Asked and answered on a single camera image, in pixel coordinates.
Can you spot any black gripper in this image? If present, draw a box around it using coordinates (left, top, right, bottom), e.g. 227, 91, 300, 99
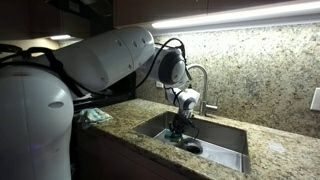
169, 114, 193, 138

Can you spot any green scrub sponge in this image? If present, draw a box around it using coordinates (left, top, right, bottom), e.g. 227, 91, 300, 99
164, 131, 182, 143

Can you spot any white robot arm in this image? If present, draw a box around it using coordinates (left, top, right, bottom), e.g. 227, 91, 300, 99
0, 27, 200, 180

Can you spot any stainless steel sink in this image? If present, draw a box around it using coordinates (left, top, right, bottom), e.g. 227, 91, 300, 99
135, 111, 251, 174

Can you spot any steel faucet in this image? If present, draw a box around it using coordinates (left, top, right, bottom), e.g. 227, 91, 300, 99
187, 64, 218, 116

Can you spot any blue white dish cloth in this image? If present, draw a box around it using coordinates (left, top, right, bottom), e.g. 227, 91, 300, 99
79, 108, 112, 129

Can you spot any under-cabinet light strip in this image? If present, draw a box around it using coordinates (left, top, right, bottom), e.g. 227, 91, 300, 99
151, 0, 320, 34

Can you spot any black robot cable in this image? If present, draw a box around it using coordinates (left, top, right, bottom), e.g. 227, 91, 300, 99
133, 37, 201, 139

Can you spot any white wall outlet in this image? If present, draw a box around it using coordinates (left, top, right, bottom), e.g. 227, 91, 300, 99
156, 81, 163, 89
310, 88, 320, 111

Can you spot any white wall outlet right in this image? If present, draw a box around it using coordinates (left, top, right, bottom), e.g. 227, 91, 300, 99
310, 88, 320, 111

